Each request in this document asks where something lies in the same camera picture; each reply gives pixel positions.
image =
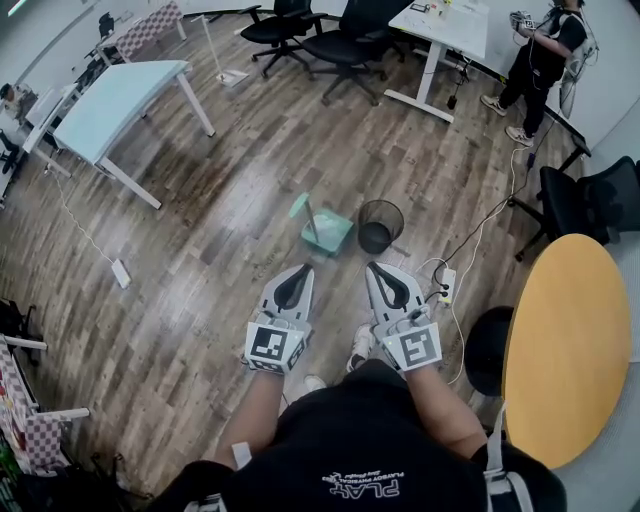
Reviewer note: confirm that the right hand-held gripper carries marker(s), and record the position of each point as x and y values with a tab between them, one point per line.
412	347

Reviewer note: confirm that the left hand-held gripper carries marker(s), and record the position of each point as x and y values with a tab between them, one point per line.
267	345

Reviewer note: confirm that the black mesh waste bin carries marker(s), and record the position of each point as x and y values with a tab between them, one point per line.
380	227

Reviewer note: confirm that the teal dustpan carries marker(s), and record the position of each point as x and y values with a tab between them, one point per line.
327	230

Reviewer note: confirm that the white paper scraps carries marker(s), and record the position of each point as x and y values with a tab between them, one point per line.
331	224

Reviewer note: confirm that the person's right forearm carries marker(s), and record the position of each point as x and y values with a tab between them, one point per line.
440	410

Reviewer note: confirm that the person's left forearm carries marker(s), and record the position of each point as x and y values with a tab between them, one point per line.
255	400

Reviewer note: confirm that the white power strip with plugs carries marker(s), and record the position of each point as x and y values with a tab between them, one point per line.
448	287

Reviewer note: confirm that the person's right white shoe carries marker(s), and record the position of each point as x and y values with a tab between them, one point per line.
361	345

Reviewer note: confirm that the person's white shoe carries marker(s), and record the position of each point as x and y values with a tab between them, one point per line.
315	383
361	345

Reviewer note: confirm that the person's left white shoe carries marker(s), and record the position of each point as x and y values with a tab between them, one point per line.
315	383

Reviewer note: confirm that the black round stool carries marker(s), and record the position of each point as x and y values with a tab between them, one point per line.
487	350

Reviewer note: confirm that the person's black shirt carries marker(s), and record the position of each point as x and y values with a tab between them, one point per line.
370	450

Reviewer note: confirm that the plain white power strip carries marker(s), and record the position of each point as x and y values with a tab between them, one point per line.
121	274

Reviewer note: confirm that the yellow round table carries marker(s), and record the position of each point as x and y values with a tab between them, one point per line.
570	350

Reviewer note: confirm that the black power adapter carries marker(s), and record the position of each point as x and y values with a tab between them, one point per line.
451	102

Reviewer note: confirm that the black office chair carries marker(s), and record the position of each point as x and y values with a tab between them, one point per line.
280	30
585	200
350	45

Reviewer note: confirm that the white floor stand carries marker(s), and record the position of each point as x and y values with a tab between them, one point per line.
232	77

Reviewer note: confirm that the pale blue desk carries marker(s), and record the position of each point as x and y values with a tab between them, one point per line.
120	110

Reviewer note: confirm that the white desk with clutter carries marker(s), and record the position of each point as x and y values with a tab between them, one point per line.
445	30

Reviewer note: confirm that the checkered cloth table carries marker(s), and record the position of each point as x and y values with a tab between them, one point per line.
150	27
30	440

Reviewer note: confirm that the small white desk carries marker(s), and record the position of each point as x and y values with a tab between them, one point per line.
47	115

